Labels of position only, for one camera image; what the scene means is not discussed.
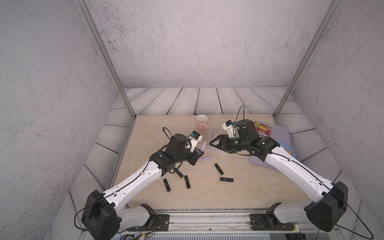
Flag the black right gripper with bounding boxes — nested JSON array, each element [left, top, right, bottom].
[[209, 134, 250, 154]]

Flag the black lipstick tube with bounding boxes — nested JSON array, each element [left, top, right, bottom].
[[163, 179, 171, 193], [184, 176, 191, 189], [215, 163, 224, 175], [174, 168, 184, 178]]

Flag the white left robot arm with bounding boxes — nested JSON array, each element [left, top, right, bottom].
[[81, 131, 204, 240]]

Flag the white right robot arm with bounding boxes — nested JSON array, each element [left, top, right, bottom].
[[210, 119, 349, 232]]

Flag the pink ceramic mug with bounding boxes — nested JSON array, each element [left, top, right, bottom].
[[196, 115, 208, 132]]

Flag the Fox's fruits candy bag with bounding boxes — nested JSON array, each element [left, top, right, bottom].
[[254, 121, 272, 137]]

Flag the lilac plastic tray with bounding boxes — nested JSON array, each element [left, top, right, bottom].
[[249, 121, 296, 171]]

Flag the light blue plate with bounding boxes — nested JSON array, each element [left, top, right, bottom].
[[277, 140, 296, 158]]

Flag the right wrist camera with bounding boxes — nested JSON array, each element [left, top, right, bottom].
[[222, 120, 236, 138]]

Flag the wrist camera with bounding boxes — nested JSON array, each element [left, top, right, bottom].
[[222, 120, 236, 138], [188, 131, 203, 153]]

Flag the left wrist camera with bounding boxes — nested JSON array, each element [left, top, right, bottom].
[[188, 131, 203, 153]]

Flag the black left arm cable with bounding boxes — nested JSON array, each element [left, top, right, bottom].
[[74, 126, 193, 232]]

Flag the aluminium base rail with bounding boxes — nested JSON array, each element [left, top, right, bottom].
[[110, 209, 344, 240]]

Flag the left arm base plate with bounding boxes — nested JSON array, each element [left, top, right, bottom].
[[126, 214, 170, 232]]

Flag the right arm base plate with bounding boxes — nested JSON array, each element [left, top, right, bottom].
[[249, 214, 295, 231]]

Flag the left aluminium frame post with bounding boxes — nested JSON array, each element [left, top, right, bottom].
[[76, 0, 137, 120]]

